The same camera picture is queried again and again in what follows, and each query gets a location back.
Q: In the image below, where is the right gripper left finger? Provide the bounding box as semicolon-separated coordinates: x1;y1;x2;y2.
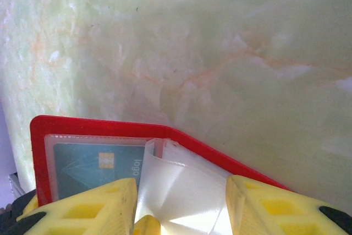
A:
0;177;138;235

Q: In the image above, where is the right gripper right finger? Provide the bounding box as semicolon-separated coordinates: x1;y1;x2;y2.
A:
225;174;352;235

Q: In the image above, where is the teal credit card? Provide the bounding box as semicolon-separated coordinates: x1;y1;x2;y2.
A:
52;143;146;200

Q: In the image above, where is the red card holder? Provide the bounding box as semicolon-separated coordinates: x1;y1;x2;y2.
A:
29;114;292;235

